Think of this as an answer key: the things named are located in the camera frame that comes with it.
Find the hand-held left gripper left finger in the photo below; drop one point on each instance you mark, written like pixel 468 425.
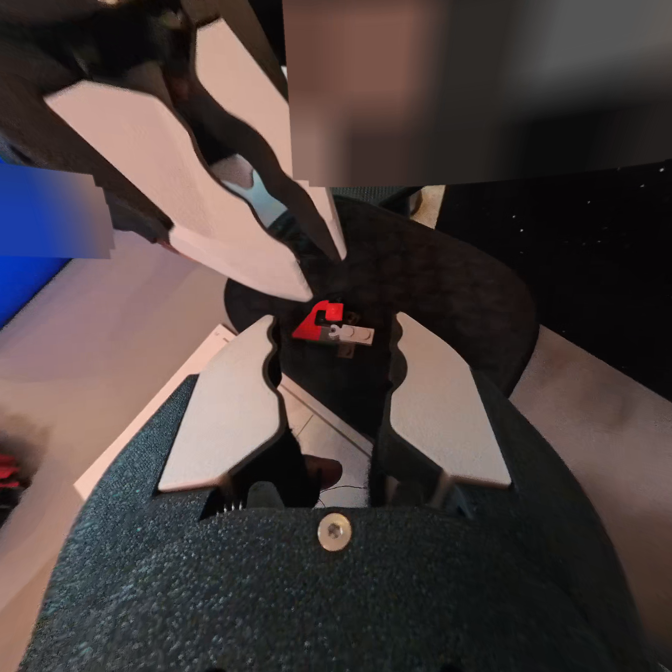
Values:
pixel 225 409

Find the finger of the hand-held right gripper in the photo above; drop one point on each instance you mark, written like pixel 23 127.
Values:
pixel 241 84
pixel 157 173

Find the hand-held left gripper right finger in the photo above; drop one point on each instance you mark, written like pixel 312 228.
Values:
pixel 446 420

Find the small red grey brick assembly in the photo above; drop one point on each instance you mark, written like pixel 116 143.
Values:
pixel 325 328

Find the white instruction booklet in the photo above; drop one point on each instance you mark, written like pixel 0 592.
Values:
pixel 336 446

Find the black foam seat cushion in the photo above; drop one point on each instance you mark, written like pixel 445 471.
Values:
pixel 446 273

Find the blue plastic bin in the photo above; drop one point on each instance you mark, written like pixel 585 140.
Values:
pixel 21 283

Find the dark cloth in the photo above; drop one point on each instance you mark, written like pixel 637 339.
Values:
pixel 577 262

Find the red toy brick car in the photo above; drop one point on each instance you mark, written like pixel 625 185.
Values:
pixel 10 470

